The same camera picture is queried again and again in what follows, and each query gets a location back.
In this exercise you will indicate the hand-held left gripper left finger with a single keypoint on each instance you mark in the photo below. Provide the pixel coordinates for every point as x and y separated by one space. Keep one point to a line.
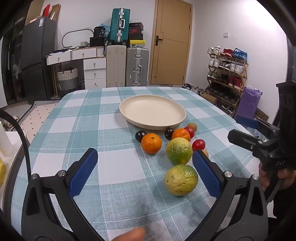
84 171

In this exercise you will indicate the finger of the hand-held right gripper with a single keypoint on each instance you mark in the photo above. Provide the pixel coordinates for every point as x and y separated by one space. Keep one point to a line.
242 138
246 121

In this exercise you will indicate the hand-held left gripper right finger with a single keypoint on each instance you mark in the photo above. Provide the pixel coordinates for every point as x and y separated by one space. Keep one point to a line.
205 173

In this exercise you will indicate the brown longan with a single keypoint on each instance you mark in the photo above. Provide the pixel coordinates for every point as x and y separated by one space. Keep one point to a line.
205 153
192 126

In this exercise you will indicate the wrinkled yellow-green orange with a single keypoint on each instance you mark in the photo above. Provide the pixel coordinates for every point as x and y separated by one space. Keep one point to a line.
181 180

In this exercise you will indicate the red cherry tomato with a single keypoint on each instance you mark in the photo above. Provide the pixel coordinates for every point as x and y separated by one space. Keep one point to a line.
191 131
198 144

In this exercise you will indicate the speckled green orange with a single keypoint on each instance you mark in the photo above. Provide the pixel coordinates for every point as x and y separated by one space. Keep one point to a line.
179 150

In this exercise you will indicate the orange tangerine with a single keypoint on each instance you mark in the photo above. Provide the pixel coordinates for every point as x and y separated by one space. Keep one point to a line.
151 143
181 134

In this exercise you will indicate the dark plum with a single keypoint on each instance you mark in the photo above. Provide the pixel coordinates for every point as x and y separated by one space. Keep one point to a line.
140 135
169 133

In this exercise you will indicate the cream round plate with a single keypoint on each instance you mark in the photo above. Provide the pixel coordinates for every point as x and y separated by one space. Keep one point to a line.
152 111

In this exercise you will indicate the person's right hand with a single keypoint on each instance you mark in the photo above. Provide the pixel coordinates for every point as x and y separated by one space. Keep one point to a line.
263 179

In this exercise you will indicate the person's left hand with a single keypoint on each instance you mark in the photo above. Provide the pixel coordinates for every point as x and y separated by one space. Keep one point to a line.
129 235

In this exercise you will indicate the patterned cardboard box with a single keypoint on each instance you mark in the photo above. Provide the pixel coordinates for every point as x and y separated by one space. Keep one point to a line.
262 114

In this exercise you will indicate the purple bag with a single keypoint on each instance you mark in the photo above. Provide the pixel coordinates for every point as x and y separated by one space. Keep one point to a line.
248 102

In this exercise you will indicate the brown cardboard box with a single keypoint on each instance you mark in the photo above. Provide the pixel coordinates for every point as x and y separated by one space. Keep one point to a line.
209 98

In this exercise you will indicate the wooden shoe rack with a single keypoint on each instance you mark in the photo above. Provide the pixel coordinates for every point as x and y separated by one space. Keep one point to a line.
244 76

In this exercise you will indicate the teal checked tablecloth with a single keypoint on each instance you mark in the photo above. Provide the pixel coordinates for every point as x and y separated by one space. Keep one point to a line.
92 115

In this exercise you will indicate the rows of shoes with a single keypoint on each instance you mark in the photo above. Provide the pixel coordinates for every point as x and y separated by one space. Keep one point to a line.
227 67

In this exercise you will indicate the sneakers on floor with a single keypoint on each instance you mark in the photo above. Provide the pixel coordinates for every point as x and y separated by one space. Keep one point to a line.
192 87

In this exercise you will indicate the dotted striped rug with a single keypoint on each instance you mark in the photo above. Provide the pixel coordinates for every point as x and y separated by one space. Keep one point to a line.
37 113

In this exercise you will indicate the yellow object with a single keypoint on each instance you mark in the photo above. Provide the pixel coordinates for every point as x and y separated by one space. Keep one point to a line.
1 171

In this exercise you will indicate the beige slippers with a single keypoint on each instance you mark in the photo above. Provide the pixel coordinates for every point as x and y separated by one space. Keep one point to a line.
11 124

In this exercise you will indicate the woven laundry basket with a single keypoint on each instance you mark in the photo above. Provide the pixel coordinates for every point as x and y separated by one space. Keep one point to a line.
67 78

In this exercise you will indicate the wooden door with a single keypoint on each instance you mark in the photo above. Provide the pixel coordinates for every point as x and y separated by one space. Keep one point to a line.
171 58

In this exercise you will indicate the white drawer desk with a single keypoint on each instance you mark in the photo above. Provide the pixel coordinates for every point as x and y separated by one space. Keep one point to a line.
94 63

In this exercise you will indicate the beige suitcase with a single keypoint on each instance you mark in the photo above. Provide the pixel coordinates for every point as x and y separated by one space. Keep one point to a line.
115 66

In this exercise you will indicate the silver suitcase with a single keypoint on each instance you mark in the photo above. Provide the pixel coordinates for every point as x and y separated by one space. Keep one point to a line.
137 67

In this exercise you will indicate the grey refrigerator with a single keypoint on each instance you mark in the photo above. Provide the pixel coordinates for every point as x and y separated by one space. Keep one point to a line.
37 58

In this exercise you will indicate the small white basket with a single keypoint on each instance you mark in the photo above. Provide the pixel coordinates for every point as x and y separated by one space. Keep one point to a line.
84 43

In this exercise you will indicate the black box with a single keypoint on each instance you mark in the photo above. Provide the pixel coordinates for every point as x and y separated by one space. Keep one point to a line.
98 42

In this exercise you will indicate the yellow and black shoebox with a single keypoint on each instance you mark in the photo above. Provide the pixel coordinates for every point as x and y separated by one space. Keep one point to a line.
136 43

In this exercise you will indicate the dark glass cabinet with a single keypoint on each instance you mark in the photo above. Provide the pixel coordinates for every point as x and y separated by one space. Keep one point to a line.
11 58

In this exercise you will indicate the black bag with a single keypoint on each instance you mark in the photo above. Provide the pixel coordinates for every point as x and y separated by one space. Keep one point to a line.
99 32

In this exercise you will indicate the grey oval hoop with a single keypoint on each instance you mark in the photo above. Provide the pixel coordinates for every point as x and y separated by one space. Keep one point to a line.
76 30

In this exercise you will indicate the red and black shoebox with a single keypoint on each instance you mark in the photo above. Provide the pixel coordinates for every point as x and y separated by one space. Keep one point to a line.
136 31

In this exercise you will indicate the blue plastic bag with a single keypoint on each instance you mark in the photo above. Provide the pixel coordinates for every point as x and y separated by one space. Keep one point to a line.
106 29

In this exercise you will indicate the teal suitcase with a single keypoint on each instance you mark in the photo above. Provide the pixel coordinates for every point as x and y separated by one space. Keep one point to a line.
119 25

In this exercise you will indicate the cardboard pieces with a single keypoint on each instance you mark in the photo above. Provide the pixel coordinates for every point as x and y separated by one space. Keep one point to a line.
53 11

